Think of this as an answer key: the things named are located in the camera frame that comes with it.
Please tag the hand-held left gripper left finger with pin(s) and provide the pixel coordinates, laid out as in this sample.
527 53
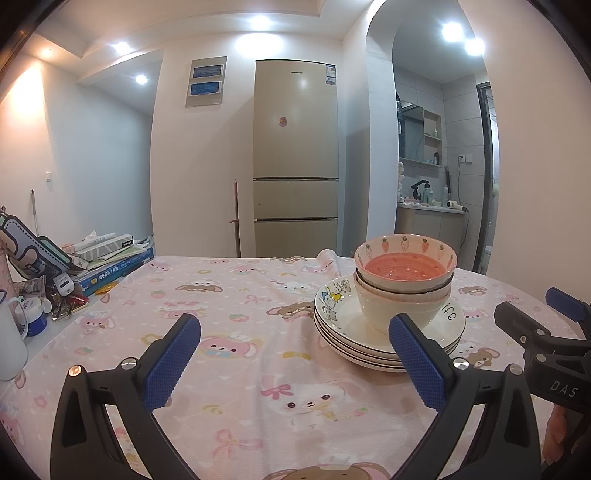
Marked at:
173 364

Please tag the white plate with black rim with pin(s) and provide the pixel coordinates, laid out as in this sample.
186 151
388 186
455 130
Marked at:
383 367
369 358

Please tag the black faucet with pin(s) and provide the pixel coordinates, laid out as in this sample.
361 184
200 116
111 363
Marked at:
418 188

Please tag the fridge energy label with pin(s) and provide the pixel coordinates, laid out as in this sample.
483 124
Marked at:
330 74

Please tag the white handheld device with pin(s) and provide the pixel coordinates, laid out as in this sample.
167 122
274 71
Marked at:
62 284

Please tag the person's right hand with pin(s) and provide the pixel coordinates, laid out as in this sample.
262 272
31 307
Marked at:
556 429

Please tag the beige bathroom vanity cabinet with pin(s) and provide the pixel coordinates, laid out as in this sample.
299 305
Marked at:
429 224

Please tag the pink cartoon printed tablecloth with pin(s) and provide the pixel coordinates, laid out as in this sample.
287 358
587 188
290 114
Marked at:
221 323

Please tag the white jug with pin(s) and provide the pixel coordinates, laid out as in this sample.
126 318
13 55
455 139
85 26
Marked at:
10 337

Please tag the recessed ceiling light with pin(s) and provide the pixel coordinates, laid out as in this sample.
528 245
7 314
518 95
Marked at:
141 79
474 46
452 30
121 47
46 52

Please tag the blue book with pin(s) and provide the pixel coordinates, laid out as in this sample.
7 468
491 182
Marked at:
115 273

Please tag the blue jar with white lid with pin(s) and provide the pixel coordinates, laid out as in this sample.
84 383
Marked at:
33 321

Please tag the green notebook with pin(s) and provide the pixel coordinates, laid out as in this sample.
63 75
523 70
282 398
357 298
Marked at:
131 254

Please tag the pink fridge sticker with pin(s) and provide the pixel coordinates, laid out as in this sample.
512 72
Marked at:
283 122

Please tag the bathroom mirror cabinet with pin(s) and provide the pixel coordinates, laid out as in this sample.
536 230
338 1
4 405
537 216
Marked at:
418 131

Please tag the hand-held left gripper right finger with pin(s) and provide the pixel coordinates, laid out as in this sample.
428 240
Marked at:
415 364

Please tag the beige refrigerator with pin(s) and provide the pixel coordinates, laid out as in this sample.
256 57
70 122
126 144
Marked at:
295 138

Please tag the carrot print bowl pink inside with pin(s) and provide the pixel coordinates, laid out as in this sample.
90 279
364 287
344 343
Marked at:
369 284
401 272

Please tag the grey wall electrical panel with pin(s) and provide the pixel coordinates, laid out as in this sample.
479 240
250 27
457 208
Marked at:
206 82

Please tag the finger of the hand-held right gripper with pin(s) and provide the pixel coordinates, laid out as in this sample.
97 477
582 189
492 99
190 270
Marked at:
531 334
568 300

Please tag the white hair dryer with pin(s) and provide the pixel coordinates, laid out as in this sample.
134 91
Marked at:
455 204

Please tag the white pole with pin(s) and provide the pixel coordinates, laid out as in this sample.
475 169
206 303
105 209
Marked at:
35 210

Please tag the cartoon animals white plate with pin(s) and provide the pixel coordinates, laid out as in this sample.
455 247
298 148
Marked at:
337 323

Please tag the ribbed white bowl black rim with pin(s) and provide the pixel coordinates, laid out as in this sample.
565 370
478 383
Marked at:
397 314

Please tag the white plush toy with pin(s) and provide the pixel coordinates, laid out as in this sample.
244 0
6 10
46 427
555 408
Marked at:
400 180

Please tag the cartoon printed pouch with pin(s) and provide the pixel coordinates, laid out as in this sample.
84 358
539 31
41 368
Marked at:
30 251

